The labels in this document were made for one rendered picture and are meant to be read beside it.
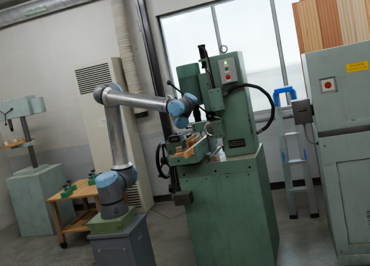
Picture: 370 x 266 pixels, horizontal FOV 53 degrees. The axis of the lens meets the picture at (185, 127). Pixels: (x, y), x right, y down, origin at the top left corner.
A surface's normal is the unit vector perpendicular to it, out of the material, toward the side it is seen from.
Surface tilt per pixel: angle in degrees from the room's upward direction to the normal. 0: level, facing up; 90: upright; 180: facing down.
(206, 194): 90
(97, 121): 90
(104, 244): 90
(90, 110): 90
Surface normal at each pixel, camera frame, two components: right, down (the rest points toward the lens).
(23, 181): -0.26, 0.18
